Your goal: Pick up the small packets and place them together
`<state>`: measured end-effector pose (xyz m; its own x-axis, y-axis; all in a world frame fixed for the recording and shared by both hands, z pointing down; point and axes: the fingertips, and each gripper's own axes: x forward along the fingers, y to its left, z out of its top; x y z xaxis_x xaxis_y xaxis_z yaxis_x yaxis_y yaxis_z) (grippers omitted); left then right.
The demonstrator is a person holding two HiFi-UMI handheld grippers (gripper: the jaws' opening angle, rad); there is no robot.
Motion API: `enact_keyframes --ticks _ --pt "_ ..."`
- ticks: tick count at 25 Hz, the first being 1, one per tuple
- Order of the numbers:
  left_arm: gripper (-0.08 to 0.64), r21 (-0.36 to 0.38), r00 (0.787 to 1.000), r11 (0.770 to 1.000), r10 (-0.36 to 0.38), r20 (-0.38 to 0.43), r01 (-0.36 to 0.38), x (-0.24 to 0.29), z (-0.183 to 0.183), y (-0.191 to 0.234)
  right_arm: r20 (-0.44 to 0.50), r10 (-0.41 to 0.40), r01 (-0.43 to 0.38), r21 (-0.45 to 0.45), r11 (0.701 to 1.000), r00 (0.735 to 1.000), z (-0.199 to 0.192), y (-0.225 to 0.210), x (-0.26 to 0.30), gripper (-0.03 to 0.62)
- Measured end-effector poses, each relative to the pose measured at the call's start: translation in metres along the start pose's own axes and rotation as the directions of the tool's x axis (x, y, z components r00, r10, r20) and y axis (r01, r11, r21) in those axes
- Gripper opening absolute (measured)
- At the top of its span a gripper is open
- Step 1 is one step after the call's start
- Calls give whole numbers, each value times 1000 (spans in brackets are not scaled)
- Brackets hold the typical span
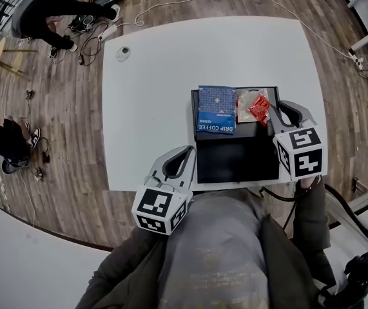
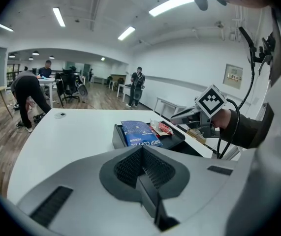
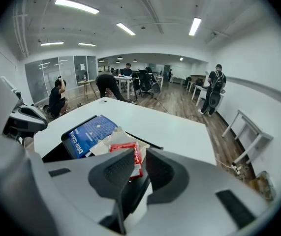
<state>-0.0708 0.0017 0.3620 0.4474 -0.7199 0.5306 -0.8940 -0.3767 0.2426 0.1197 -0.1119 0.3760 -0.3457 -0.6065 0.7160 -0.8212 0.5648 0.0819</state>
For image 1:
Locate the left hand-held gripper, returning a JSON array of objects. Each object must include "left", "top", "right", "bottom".
[{"left": 131, "top": 145, "right": 199, "bottom": 236}]

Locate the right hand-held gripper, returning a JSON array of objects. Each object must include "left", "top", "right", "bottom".
[{"left": 267, "top": 100, "right": 328, "bottom": 182}]

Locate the small red white packet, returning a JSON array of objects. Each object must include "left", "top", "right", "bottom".
[{"left": 247, "top": 93, "right": 272, "bottom": 128}]

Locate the beige packet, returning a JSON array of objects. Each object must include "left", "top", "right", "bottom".
[{"left": 235, "top": 88, "right": 272, "bottom": 124}]

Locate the black drawer box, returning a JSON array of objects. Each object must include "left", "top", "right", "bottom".
[{"left": 190, "top": 86, "right": 281, "bottom": 185}]

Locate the blue grid-print packet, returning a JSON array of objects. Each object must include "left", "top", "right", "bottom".
[{"left": 196, "top": 84, "right": 238, "bottom": 136}]

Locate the person's left forearm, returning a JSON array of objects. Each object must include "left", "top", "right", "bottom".
[{"left": 75, "top": 225, "right": 178, "bottom": 309}]

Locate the person's right forearm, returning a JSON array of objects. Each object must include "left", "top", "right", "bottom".
[{"left": 291, "top": 175, "right": 338, "bottom": 286}]

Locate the person's grey shirt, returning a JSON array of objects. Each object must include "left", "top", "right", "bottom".
[{"left": 157, "top": 188, "right": 270, "bottom": 309}]

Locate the white power strip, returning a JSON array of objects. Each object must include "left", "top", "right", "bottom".
[
  {"left": 347, "top": 50, "right": 365, "bottom": 71},
  {"left": 98, "top": 24, "right": 119, "bottom": 41}
]

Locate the aluminium ladder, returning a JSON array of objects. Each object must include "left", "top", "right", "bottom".
[{"left": 325, "top": 178, "right": 368, "bottom": 238}]

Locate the black equipment case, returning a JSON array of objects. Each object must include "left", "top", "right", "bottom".
[{"left": 69, "top": 13, "right": 96, "bottom": 32}]

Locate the black hose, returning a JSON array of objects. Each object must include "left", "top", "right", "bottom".
[{"left": 324, "top": 183, "right": 368, "bottom": 247}]

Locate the round cable grommet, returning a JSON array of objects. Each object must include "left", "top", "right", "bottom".
[{"left": 115, "top": 46, "right": 132, "bottom": 62}]

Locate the black cable bundle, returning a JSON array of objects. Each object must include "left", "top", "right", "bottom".
[{"left": 25, "top": 136, "right": 51, "bottom": 180}]

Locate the black camera rig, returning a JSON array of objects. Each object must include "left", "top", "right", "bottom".
[{"left": 318, "top": 251, "right": 368, "bottom": 309}]

